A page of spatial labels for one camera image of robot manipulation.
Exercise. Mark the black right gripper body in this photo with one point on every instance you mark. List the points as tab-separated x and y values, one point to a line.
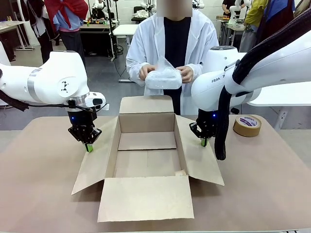
207	117

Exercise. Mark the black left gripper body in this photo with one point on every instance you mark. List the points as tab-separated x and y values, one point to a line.
81	117

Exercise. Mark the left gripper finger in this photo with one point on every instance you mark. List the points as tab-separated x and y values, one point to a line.
79	136
93	136

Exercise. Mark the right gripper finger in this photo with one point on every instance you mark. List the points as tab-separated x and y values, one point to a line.
209	136
198	132

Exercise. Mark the bubble-wrapped clock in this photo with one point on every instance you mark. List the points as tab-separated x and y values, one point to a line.
162	80

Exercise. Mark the brown cardboard shipping box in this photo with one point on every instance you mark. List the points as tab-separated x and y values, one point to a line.
145	201

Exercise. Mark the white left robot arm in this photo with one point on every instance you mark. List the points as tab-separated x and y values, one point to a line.
48	80

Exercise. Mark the person's right forearm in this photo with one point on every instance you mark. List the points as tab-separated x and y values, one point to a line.
136	70

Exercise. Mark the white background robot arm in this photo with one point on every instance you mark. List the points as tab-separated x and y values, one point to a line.
234	11

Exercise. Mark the person's left forearm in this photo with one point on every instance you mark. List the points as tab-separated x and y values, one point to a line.
198	70

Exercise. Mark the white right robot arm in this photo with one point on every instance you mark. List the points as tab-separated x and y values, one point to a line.
279	70

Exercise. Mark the person's left hand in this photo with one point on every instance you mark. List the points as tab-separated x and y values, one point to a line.
187	74

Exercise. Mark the person's right hand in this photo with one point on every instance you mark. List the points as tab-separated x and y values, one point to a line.
145	71

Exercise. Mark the brown packing tape roll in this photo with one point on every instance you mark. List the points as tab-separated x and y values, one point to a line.
245	131

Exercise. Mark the large white table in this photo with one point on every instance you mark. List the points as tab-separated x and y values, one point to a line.
286	97

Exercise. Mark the black table with colourful items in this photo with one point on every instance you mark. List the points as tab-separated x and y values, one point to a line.
94	34

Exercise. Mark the bystander with red garment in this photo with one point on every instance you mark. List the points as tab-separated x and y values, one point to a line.
70	29

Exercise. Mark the person in white lab coat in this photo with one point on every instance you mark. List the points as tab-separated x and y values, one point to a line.
155	43

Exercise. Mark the bystander in black clothes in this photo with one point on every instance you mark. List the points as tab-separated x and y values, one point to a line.
43	29

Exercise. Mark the bystander in yellow top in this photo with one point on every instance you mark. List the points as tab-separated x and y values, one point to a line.
252	14

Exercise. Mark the white table with small items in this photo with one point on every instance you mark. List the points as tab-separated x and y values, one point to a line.
12	25

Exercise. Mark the bystander in dark blue apron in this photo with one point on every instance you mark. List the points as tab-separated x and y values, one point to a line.
277	17

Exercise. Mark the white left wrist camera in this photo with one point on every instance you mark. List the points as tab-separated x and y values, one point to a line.
106	106

